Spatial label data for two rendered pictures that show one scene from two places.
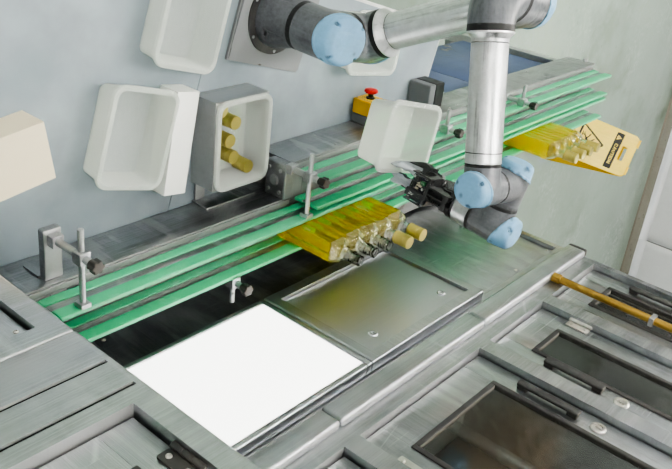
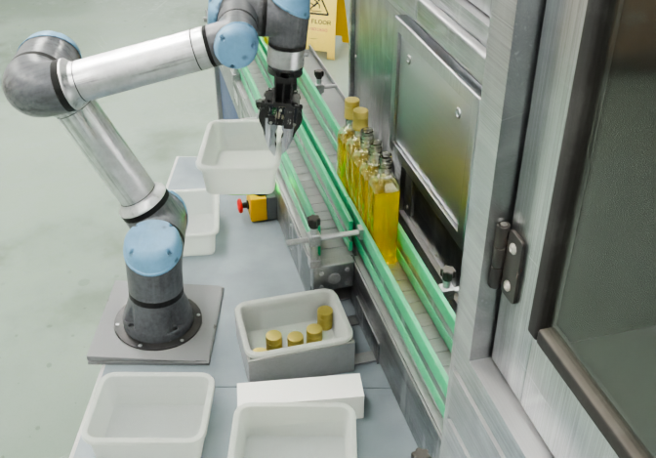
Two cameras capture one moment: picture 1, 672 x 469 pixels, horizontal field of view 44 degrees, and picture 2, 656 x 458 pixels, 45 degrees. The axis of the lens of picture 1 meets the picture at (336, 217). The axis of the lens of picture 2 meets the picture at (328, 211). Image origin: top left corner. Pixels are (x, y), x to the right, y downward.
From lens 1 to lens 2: 52 cm
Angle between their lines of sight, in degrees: 14
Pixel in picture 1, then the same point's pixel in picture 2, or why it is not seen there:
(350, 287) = (430, 159)
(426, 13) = (99, 163)
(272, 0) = (136, 329)
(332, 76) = (228, 249)
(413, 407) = not seen: hidden behind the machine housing
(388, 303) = (430, 110)
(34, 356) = not seen: outside the picture
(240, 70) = (223, 345)
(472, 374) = not seen: outside the picture
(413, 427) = not seen: hidden behind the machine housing
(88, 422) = (500, 421)
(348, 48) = (157, 234)
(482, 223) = (288, 29)
